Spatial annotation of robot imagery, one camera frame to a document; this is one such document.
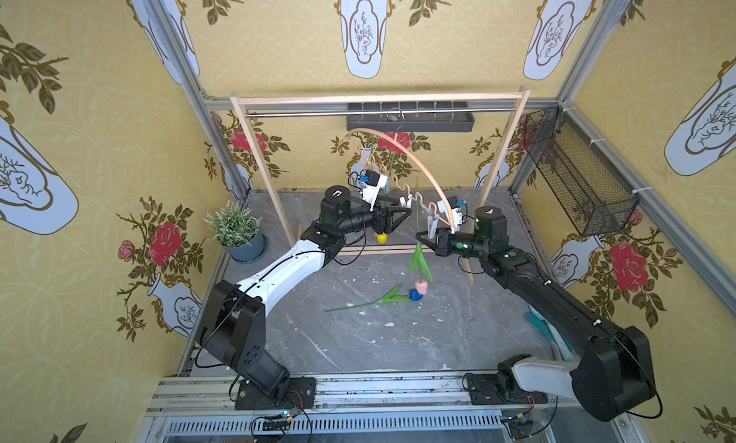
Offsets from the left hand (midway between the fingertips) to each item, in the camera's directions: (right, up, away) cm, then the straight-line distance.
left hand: (408, 209), depth 74 cm
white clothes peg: (0, +1, +1) cm, 2 cm away
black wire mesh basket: (+55, +4, +10) cm, 56 cm away
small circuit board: (-32, -54, -2) cm, 63 cm away
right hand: (+2, -8, +2) cm, 9 cm away
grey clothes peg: (+5, -4, -4) cm, 7 cm away
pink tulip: (+3, -14, +3) cm, 14 cm away
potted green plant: (-51, -6, +16) cm, 54 cm away
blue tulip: (+4, -26, +15) cm, 30 cm away
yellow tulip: (-6, -9, +19) cm, 22 cm away
